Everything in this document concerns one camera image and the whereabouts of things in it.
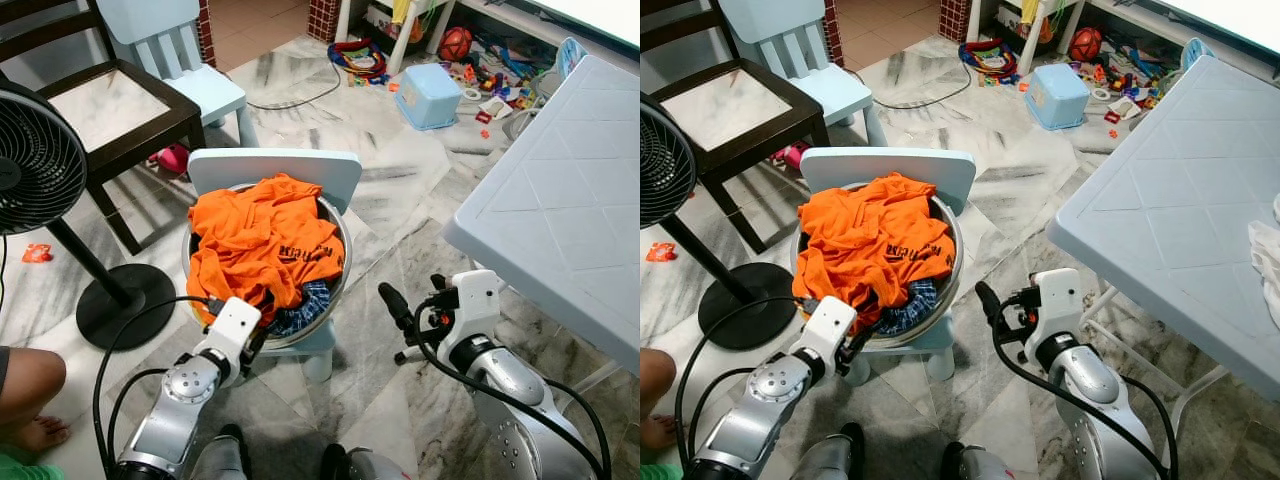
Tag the orange printed shirt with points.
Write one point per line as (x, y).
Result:
(250, 240)
(860, 240)

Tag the white garment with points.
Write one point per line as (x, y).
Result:
(1268, 260)

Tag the metal basin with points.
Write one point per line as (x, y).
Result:
(342, 262)
(956, 262)

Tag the blue plaid garment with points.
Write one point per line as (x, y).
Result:
(915, 305)
(305, 305)

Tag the silver robot left leg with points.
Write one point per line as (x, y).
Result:
(220, 455)
(832, 455)

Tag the silver robot leg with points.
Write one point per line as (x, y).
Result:
(220, 455)
(832, 455)
(360, 465)
(975, 465)

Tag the silver robot right leg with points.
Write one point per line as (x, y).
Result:
(975, 465)
(360, 465)

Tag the light blue kids chair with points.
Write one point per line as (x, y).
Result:
(790, 40)
(165, 35)
(270, 165)
(885, 165)

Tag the pink floor toy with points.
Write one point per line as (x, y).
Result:
(788, 158)
(170, 160)

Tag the scattered toy bricks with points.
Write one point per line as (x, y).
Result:
(1125, 95)
(500, 95)

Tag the person bare leg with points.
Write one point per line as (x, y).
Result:
(655, 385)
(30, 385)

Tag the red floor toy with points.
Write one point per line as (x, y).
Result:
(661, 252)
(37, 253)

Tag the orange ball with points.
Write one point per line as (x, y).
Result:
(457, 43)
(1085, 43)

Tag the small white kids table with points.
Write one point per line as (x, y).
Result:
(1030, 45)
(402, 45)

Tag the black standing fan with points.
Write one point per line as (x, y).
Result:
(665, 160)
(40, 160)

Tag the dark wooden chair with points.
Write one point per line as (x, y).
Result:
(740, 105)
(105, 105)

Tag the white television stand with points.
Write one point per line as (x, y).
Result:
(600, 20)
(1230, 20)

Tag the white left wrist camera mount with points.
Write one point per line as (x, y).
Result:
(232, 325)
(825, 325)

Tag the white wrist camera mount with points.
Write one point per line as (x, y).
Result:
(1060, 295)
(825, 325)
(475, 295)
(232, 325)

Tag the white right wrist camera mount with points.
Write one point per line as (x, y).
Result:
(475, 295)
(1060, 295)

